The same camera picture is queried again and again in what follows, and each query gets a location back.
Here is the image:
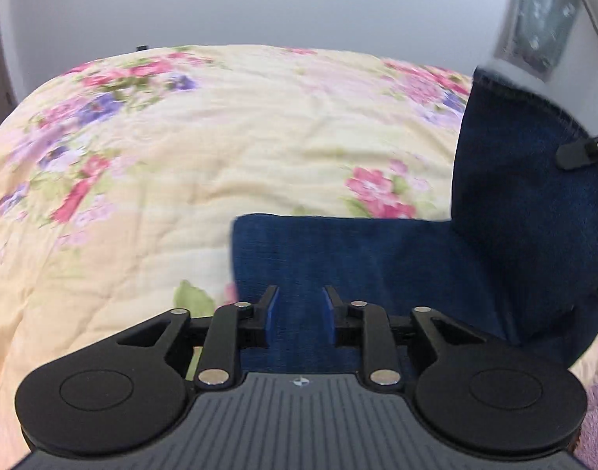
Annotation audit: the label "blue denim jeans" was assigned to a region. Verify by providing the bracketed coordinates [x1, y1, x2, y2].
[232, 69, 598, 374]

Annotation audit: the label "purple fluffy blanket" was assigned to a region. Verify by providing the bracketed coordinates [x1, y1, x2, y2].
[574, 381, 598, 469]

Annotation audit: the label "green patterned window curtain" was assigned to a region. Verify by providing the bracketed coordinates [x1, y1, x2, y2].
[495, 0, 581, 82]

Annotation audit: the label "floral yellow bed quilt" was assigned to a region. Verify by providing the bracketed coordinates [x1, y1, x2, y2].
[0, 46, 598, 469]

